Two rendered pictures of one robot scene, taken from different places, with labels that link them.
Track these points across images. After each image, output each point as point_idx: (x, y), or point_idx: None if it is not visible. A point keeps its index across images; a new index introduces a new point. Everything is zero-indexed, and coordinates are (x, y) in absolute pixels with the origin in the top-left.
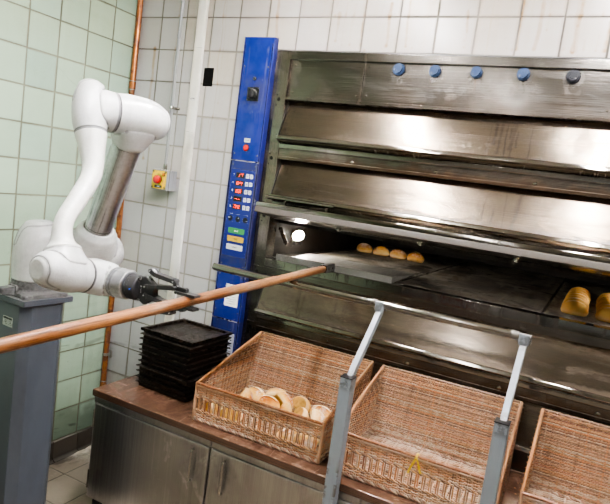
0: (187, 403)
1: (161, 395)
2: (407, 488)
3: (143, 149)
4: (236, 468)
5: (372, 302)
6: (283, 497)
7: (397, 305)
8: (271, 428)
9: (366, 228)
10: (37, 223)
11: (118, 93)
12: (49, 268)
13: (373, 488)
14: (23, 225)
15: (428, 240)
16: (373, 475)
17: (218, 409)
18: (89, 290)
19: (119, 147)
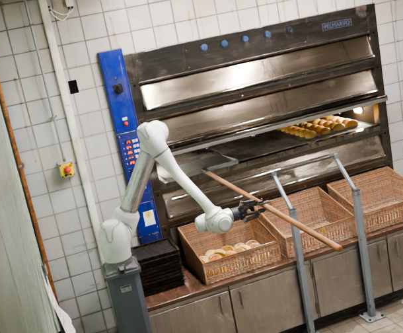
0: (186, 284)
1: (168, 291)
2: (322, 242)
3: None
4: (247, 289)
5: (269, 173)
6: (275, 285)
7: (281, 168)
8: (252, 259)
9: (231, 139)
10: (116, 222)
11: (154, 124)
12: (230, 221)
13: (310, 252)
14: (108, 228)
15: (263, 132)
16: (307, 247)
17: (220, 269)
18: None
19: None
